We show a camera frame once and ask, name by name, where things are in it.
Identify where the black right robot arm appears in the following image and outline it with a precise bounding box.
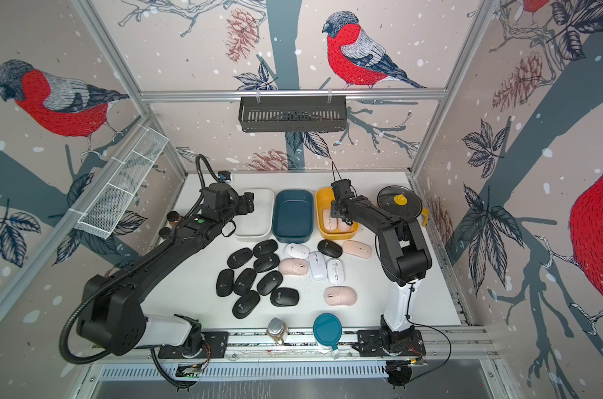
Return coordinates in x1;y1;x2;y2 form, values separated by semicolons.
331;179;433;333

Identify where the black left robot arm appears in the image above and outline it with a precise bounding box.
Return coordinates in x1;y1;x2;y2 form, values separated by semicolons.
60;183;254;362

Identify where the yellow storage box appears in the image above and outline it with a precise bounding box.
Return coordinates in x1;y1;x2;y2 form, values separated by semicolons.
315;187;360;241

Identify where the white storage box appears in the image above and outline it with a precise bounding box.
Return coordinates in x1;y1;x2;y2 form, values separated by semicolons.
233;188;275;242

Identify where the teal storage box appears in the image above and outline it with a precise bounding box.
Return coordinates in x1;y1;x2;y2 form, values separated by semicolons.
272;190;314;244

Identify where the black mouse near boxes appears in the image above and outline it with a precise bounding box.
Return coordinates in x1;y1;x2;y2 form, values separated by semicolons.
317;239;343;259

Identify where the brown spice jar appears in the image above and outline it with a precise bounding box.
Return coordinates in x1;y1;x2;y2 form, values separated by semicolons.
166;210;183;228

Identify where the glass pot lid yellow knob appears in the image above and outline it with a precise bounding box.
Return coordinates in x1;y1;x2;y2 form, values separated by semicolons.
376;186;424;219

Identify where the yellow electric cooking pot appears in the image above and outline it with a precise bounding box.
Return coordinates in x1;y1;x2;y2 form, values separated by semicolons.
378;198;429;226

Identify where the white mouse right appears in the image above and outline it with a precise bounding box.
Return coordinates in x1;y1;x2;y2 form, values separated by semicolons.
326;259;346;286

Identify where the white mouse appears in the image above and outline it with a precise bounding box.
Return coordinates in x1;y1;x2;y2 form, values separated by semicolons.
326;259;346;286
284;244;311;259
307;251;328;281

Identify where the white mouse top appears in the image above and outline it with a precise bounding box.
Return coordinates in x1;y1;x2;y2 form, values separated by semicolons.
284;244;311;259

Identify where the dark spice jar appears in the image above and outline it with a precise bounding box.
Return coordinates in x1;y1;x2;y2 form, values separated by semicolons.
159;227;175;242

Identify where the black mouse top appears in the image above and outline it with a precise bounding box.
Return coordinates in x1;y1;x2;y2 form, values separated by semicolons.
253;239;278;258

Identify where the white mouse centre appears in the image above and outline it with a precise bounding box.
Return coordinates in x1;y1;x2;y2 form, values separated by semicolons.
307;251;328;281

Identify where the black mouse centre upper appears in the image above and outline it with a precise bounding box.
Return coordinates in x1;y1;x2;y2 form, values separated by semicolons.
253;254;280;274

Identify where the black mouse far left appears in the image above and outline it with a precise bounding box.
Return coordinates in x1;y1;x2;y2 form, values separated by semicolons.
215;269;234;298

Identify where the black mouse middle left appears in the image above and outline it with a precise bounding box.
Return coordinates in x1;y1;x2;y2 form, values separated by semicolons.
233;268;257;296

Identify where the pink mouse bottom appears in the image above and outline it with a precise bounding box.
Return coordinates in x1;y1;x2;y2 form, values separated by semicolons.
324;286;357;307

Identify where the black mouse middle right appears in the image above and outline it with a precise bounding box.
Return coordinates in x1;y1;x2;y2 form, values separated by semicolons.
256;270;283;296

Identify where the black mouse bottom left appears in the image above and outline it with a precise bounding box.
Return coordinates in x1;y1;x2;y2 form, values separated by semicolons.
232;290;261;319

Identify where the black mouse bottom right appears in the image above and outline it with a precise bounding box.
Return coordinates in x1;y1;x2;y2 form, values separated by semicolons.
270;287;300;307

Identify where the teal round lid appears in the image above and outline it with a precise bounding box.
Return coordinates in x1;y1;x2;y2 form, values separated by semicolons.
312;313;342;359

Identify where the small glass bottle metal cap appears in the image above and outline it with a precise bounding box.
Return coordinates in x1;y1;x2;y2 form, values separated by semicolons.
267;318;288;345

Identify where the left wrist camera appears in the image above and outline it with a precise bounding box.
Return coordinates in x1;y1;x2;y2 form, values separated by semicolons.
218;171;232;182

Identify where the black hanging wire basket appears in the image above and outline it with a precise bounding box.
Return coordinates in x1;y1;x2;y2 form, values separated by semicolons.
238;96;347;133

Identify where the white wire mesh shelf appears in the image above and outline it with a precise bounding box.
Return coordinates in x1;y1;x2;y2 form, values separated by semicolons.
75;126;169;239

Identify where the aluminium mounting rail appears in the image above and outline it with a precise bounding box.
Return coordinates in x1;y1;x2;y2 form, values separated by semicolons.
96;326;499;382

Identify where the black corrugated cable conduit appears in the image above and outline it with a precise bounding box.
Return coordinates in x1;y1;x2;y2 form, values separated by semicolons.
58;154;223;365

